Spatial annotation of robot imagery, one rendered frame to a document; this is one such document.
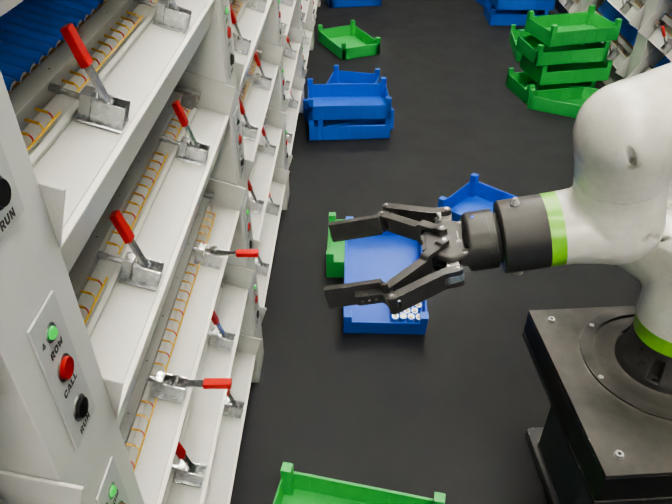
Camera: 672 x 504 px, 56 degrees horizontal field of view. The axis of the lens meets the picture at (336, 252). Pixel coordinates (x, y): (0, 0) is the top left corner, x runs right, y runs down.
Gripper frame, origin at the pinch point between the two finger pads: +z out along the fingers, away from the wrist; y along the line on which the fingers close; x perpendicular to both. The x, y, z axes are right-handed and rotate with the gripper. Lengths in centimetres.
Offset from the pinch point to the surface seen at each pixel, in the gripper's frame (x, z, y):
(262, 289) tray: -44, 29, 51
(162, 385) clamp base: -4.9, 22.7, -13.2
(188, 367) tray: -8.0, 21.7, -7.6
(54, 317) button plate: 24.9, 13.3, -33.9
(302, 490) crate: -56, 19, 4
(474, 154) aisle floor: -67, -32, 138
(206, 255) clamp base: -5.3, 22.4, 13.4
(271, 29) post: 1, 20, 100
